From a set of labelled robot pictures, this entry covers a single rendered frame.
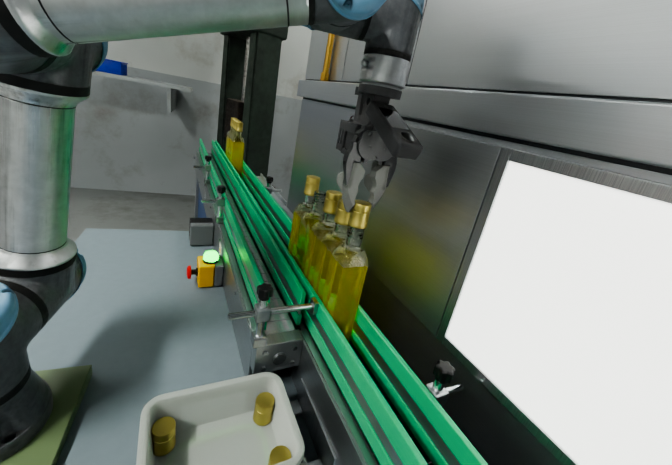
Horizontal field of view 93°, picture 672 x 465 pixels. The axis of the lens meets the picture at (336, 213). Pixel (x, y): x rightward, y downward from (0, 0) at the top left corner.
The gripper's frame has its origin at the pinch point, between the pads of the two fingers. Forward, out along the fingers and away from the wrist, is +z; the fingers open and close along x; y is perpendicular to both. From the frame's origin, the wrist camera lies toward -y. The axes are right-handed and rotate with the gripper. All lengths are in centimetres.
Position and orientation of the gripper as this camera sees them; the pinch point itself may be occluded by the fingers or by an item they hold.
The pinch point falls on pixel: (361, 206)
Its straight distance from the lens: 56.8
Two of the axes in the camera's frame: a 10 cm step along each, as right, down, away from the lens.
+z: -1.8, 9.3, 3.2
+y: -4.2, -3.7, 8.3
